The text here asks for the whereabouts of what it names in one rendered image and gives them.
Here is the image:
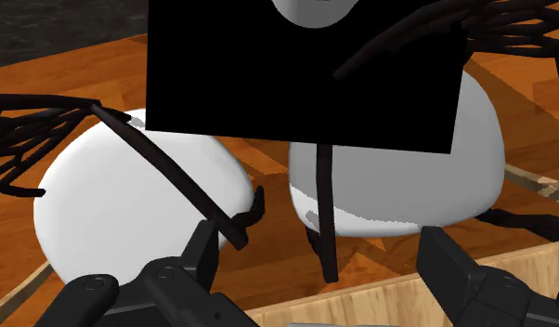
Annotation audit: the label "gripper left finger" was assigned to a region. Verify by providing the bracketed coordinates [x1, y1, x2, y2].
[34, 219, 263, 327]

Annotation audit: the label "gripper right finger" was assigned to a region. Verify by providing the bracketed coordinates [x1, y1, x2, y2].
[416, 225, 559, 327]

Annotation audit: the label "light wood table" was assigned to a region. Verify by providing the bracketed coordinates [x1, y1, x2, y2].
[242, 239, 559, 327]

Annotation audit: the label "white shell chair black legs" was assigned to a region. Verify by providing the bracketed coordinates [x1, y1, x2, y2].
[0, 93, 267, 289]
[288, 0, 559, 284]

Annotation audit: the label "black robot stand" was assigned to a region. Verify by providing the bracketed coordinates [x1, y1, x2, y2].
[145, 0, 471, 155]

